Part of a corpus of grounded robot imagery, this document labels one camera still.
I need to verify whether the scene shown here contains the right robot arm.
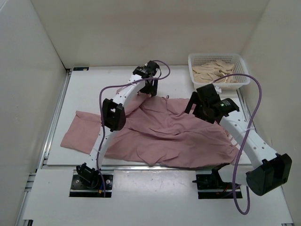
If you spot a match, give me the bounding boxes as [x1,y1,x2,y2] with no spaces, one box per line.
[185,84,292,196]

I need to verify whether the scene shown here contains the white plastic basket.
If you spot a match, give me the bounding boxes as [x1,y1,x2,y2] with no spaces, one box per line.
[188,53,251,90]

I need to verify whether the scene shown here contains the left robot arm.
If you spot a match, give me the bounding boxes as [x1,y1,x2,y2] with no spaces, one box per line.
[76,61,160,188]

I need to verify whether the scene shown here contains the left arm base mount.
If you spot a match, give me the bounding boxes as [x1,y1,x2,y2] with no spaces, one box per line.
[69,163,113,198]

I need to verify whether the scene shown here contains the aluminium rail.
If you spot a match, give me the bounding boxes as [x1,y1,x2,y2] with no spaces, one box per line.
[101,165,215,171]

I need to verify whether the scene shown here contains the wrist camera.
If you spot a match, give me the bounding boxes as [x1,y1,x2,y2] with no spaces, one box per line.
[148,61,159,74]
[214,86,222,95]

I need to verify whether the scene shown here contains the beige trousers in basket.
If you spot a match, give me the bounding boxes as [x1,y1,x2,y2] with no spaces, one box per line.
[192,60,237,83]

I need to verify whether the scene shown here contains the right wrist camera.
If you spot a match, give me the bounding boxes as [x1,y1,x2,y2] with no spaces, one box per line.
[214,86,222,95]

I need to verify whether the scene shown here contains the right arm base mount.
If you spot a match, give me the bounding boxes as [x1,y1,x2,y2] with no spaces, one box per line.
[192,163,233,200]

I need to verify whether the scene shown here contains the pink trousers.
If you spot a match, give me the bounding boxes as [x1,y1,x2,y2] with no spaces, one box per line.
[60,95,238,169]

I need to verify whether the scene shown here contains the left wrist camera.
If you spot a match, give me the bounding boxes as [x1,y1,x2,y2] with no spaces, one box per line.
[148,61,159,74]

